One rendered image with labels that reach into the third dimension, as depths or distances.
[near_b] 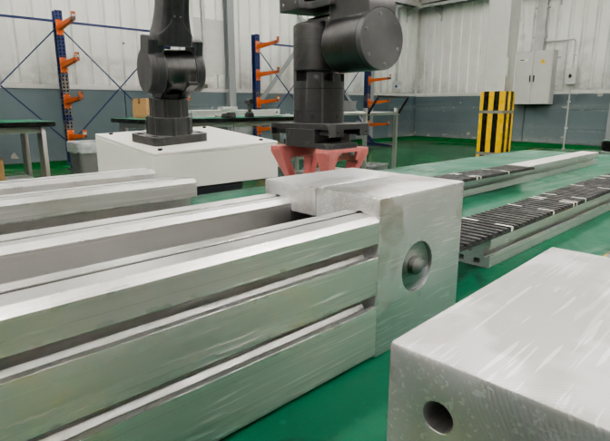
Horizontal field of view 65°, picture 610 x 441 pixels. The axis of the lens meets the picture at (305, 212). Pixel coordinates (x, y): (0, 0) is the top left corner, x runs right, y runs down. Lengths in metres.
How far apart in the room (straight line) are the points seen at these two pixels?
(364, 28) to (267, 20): 9.69
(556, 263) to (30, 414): 0.17
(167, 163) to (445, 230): 0.61
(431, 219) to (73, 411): 0.22
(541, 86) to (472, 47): 2.09
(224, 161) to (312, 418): 0.72
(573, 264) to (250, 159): 0.82
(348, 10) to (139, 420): 0.41
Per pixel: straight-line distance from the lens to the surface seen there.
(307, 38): 0.54
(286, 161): 0.57
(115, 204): 0.38
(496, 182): 0.91
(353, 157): 0.54
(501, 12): 6.92
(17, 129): 5.05
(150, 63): 0.90
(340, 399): 0.26
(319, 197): 0.29
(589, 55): 11.86
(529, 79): 11.94
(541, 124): 12.10
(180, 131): 0.94
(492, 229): 0.47
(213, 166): 0.91
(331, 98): 0.54
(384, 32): 0.49
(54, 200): 0.37
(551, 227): 0.61
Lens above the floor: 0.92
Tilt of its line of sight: 13 degrees down
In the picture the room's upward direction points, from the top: straight up
